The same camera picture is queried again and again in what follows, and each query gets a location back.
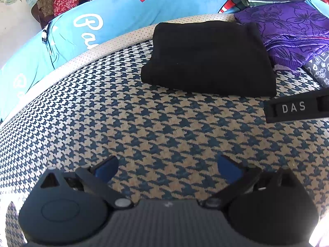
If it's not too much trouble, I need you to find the houndstooth bed mat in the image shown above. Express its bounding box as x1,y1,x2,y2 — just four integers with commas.
0,41,329,247

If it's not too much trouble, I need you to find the blue printed quilt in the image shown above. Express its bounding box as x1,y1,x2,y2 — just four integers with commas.
0,0,329,121

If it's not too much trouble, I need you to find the navy paisley cloth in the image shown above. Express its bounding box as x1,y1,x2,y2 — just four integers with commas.
302,51,329,88

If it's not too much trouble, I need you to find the black t-shirt with red print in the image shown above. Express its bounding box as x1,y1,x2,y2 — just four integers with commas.
140,21,277,98

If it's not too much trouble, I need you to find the brown patterned cloth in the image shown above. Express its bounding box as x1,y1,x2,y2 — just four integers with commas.
36,0,57,18

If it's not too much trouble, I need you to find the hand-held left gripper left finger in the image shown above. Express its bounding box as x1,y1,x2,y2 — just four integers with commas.
38,155,134,210

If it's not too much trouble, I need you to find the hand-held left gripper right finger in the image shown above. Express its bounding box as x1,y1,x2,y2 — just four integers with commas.
200,155,304,210

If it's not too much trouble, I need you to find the purple floral garment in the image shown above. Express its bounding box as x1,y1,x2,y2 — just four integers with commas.
234,1,329,76

